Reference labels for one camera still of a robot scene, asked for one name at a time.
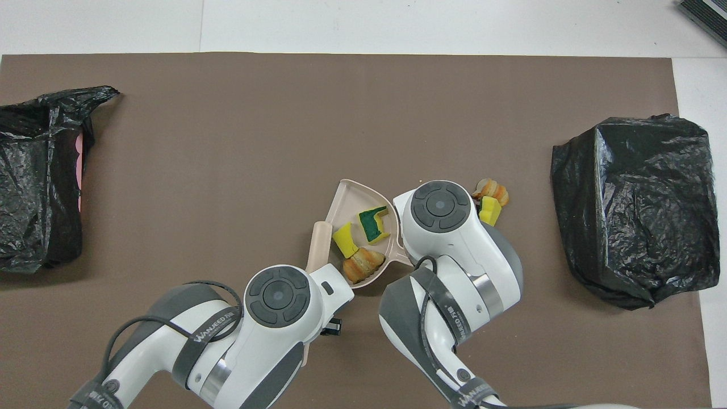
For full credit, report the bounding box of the orange striped bread piece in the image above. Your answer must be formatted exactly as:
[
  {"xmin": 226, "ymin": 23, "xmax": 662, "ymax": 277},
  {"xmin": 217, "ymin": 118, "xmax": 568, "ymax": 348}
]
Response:
[
  {"xmin": 342, "ymin": 247, "xmax": 387, "ymax": 285},
  {"xmin": 473, "ymin": 178, "xmax": 510, "ymax": 207}
]

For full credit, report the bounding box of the beige hand brush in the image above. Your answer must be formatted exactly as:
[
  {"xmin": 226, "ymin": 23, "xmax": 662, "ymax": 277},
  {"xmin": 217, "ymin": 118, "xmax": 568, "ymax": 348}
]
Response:
[{"xmin": 301, "ymin": 220, "xmax": 334, "ymax": 367}]

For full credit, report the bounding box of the green and yellow sponge piece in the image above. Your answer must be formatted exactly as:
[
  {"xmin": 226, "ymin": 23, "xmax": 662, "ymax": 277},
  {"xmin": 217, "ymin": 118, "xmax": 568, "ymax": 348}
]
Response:
[{"xmin": 358, "ymin": 207, "xmax": 391, "ymax": 244}]

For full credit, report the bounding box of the beige plastic dustpan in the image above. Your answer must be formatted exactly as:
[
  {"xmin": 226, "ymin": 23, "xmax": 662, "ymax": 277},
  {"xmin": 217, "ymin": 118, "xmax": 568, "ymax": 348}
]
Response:
[{"xmin": 327, "ymin": 179, "xmax": 415, "ymax": 289}]

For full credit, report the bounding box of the yellow sponge wedge green base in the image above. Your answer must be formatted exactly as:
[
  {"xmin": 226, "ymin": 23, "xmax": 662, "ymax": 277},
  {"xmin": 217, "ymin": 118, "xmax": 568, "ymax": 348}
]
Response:
[{"xmin": 480, "ymin": 196, "xmax": 503, "ymax": 227}]

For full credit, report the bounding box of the pink plastic bin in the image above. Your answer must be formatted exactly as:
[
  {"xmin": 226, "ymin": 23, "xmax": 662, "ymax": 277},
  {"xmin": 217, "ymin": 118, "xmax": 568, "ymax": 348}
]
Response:
[{"xmin": 74, "ymin": 132, "xmax": 86, "ymax": 212}]

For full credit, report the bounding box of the black plastic trash bag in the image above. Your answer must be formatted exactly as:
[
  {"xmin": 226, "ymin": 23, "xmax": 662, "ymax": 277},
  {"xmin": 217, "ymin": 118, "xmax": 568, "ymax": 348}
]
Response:
[
  {"xmin": 0, "ymin": 85, "xmax": 121, "ymax": 274},
  {"xmin": 550, "ymin": 114, "xmax": 721, "ymax": 311}
]

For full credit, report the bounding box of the brown table mat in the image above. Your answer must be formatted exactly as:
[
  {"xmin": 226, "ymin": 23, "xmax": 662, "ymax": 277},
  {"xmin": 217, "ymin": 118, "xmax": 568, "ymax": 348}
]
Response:
[{"xmin": 0, "ymin": 52, "xmax": 713, "ymax": 409}]

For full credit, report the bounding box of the dark grey ribbed object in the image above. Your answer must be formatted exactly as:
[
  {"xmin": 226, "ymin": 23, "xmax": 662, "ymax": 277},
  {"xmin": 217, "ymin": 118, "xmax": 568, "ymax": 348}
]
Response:
[{"xmin": 678, "ymin": 0, "xmax": 727, "ymax": 34}]

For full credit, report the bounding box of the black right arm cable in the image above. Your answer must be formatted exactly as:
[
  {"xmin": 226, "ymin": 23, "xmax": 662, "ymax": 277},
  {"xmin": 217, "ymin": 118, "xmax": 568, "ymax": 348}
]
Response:
[{"xmin": 413, "ymin": 256, "xmax": 463, "ymax": 378}]

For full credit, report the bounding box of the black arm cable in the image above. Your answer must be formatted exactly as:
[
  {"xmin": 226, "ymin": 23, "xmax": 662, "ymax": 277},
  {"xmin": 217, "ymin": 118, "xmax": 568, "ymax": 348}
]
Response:
[
  {"xmin": 102, "ymin": 280, "xmax": 245, "ymax": 387},
  {"xmin": 413, "ymin": 256, "xmax": 463, "ymax": 378}
]

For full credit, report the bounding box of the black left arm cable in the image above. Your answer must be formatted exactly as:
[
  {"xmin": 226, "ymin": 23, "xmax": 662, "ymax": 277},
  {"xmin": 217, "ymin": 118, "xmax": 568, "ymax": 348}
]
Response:
[{"xmin": 102, "ymin": 280, "xmax": 245, "ymax": 387}]

